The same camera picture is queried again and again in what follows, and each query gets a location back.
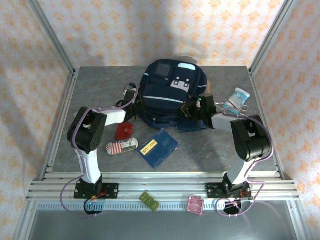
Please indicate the navy notebook yellow label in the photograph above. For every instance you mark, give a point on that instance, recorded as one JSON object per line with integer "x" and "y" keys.
{"x": 157, "y": 150}

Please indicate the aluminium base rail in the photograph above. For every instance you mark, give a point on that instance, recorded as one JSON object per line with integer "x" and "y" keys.
{"x": 162, "y": 185}

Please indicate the pink square box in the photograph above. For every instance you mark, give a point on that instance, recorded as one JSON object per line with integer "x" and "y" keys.
{"x": 195, "y": 205}

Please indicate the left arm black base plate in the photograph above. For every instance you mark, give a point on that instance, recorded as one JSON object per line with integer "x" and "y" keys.
{"x": 111, "y": 190}

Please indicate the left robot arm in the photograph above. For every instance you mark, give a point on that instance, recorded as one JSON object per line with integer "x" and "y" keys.
{"x": 86, "y": 135}

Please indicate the right aluminium corner post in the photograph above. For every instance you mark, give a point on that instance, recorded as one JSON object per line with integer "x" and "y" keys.
{"x": 270, "y": 37}

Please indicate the navy notebook tan label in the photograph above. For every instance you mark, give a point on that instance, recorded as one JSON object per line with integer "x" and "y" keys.
{"x": 187, "y": 128}

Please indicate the blue white tissue pack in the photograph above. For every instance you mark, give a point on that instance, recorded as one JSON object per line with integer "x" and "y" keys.
{"x": 237, "y": 97}

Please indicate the tan glasses case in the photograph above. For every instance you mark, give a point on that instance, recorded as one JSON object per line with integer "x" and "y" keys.
{"x": 209, "y": 85}

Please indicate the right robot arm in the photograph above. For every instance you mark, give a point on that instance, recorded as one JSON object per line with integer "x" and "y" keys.
{"x": 252, "y": 140}

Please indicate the red snap wallet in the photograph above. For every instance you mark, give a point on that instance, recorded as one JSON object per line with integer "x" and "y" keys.
{"x": 123, "y": 131}

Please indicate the aluminium corner post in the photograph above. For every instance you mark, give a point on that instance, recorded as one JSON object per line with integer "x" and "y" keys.
{"x": 52, "y": 37}
{"x": 270, "y": 37}

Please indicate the olive green block strip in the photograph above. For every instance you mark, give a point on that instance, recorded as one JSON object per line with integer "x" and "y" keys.
{"x": 149, "y": 202}

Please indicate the left aluminium side rail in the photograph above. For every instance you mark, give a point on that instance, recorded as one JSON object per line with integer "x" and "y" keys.
{"x": 68, "y": 92}

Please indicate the red striped white pencil case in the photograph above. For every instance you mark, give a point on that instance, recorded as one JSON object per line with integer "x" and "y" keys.
{"x": 122, "y": 146}

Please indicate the left aluminium corner post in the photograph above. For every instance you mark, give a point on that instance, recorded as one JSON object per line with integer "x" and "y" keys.
{"x": 52, "y": 37}

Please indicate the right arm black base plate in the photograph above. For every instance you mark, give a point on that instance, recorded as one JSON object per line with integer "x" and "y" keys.
{"x": 212, "y": 190}

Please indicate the metal scissors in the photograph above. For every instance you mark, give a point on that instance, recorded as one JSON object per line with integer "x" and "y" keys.
{"x": 245, "y": 108}

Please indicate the aluminium side rail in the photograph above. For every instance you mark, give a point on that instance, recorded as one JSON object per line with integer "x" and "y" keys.
{"x": 255, "y": 91}
{"x": 68, "y": 92}

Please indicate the right aluminium side rail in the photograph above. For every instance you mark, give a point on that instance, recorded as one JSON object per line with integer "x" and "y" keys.
{"x": 255, "y": 91}

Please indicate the navy blue backpack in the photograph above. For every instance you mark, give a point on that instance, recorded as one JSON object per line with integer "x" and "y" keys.
{"x": 170, "y": 95}

